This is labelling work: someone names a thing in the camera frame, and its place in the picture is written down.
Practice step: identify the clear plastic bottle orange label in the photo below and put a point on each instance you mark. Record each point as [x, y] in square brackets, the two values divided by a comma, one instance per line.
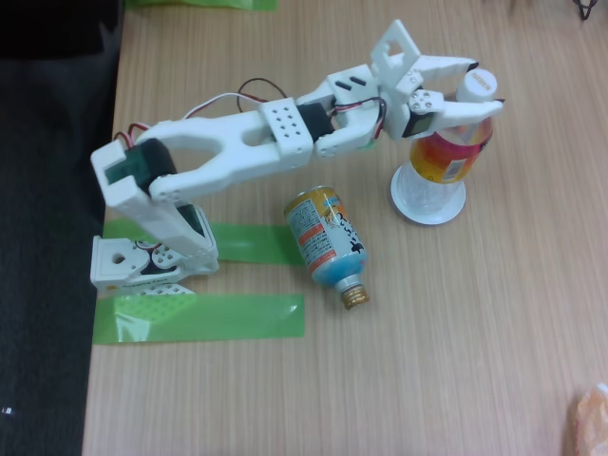
[442, 161]

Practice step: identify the yellow blue aluminium bottle can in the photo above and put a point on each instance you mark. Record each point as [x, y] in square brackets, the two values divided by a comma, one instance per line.
[323, 237]

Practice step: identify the small white round plate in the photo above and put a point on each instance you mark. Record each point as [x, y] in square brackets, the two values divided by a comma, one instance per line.
[427, 219]

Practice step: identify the long green tape strip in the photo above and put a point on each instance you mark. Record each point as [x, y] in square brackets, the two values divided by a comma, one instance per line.
[237, 318]

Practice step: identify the orange plastic bag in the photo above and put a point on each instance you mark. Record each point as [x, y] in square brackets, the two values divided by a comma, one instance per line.
[594, 423]

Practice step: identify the small white object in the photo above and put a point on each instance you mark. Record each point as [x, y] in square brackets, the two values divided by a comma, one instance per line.
[6, 411]

